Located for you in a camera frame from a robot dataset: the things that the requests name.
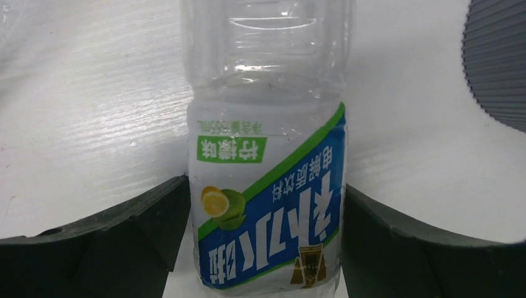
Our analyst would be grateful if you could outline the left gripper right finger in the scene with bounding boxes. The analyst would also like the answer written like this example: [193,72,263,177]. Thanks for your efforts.
[342,186,525,298]

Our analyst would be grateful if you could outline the grey mesh waste bin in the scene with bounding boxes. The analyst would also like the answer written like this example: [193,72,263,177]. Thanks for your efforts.
[461,0,525,132]

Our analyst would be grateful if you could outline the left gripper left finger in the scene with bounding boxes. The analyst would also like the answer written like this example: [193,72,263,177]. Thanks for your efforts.
[1,176,190,297]

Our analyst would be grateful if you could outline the blue green label sports bottle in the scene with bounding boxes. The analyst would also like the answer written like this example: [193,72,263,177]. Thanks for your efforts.
[181,1,354,297]

